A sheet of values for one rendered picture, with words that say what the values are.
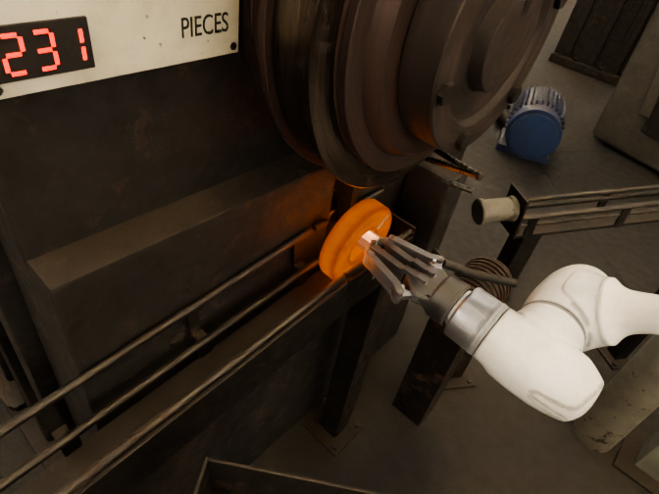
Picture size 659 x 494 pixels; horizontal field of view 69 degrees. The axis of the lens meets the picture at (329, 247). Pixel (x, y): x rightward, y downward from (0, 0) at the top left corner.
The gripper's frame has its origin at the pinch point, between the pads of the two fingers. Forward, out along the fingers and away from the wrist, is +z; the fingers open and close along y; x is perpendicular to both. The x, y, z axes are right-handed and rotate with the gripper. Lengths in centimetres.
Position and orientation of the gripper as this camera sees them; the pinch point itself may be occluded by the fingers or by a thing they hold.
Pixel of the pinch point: (358, 234)
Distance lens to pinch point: 81.2
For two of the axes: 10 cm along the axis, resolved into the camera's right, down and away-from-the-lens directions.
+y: 6.7, -4.1, 6.2
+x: 1.8, -7.2, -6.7
